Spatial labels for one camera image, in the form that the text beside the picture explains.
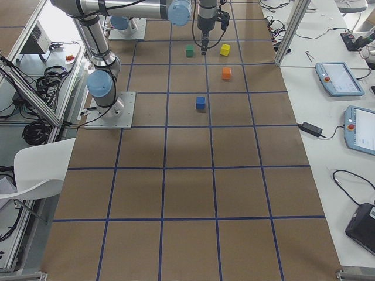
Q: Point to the blue wooden block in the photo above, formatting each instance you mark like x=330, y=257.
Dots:
x=200, y=103

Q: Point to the upper teach pendant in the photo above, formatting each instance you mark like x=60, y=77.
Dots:
x=338, y=80

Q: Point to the green wooden block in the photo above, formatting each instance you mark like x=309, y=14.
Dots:
x=189, y=50

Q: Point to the white plastic chair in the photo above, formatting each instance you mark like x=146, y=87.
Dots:
x=40, y=170

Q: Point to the aluminium frame post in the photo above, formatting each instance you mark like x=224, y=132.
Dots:
x=295, y=17

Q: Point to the lower teach pendant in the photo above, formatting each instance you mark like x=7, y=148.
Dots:
x=359, y=129

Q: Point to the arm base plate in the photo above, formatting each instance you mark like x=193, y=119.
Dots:
x=116, y=35
x=119, y=116

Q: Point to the grey electronics box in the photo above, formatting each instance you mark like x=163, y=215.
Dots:
x=38, y=43

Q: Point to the orange wooden block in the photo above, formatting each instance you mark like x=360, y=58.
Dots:
x=226, y=73

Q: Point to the black device on desk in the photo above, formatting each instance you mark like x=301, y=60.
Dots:
x=361, y=227

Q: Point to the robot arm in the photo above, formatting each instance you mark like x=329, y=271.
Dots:
x=102, y=83
x=123, y=24

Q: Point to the yellow wooden block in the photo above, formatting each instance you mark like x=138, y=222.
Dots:
x=225, y=50

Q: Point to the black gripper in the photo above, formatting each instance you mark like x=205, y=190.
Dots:
x=204, y=25

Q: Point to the teach pendant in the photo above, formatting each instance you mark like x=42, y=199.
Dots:
x=359, y=129
x=338, y=80

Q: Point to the black power adapter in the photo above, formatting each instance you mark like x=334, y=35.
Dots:
x=310, y=129

